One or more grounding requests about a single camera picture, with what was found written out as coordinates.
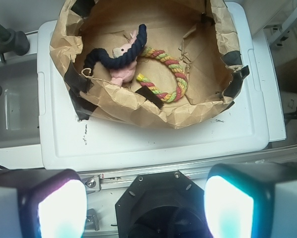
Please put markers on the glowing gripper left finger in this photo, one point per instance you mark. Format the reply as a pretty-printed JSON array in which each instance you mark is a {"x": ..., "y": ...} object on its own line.
[{"x": 39, "y": 203}]

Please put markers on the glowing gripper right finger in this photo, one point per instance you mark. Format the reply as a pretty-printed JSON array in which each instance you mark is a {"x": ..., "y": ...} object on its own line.
[{"x": 249, "y": 200}]

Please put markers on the white plastic bin lid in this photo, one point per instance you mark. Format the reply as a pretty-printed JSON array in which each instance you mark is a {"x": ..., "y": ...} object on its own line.
[{"x": 254, "y": 119}]

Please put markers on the clear plastic bin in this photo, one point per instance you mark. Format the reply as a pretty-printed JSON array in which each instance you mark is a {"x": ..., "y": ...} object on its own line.
[{"x": 19, "y": 105}]

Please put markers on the pink plush toy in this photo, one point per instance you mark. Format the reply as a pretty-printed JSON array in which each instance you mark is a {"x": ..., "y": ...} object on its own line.
[{"x": 126, "y": 74}]

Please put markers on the dark grey clamp knob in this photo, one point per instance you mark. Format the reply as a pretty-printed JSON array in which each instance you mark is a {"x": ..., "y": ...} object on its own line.
[{"x": 12, "y": 41}]

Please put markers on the crumpled brown paper liner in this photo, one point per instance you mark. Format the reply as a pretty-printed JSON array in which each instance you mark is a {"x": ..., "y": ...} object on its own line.
[{"x": 189, "y": 69}]

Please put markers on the black octagonal mount plate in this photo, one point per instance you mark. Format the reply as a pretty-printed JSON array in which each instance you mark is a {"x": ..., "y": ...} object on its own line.
[{"x": 162, "y": 205}]

